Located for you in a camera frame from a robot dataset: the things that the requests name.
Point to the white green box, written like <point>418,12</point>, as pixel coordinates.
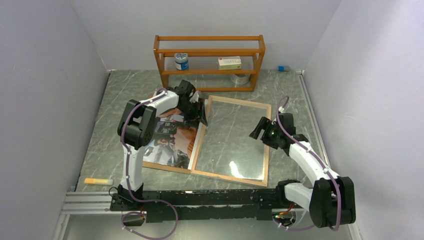
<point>229,63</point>

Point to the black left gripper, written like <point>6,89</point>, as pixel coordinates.
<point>197,116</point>

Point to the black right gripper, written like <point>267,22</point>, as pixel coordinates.
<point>261,125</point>

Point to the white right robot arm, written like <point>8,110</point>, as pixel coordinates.
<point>331,199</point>

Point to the printed photo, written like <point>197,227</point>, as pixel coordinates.
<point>174,144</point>

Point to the yellow glue stick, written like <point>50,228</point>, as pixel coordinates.
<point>98,181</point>

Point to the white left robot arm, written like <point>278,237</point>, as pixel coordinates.
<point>136,119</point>

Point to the blue white jar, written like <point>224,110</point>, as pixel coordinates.
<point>181,61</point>

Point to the blue capped bottle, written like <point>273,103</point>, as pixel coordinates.
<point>284,68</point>

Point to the silver tape roll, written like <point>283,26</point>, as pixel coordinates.
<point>240,79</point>

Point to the orange wooden shelf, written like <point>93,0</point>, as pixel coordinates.
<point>203,53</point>

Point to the clear acrylic sheet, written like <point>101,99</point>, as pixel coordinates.
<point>232,139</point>

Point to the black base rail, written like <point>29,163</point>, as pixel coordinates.
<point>168,205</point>

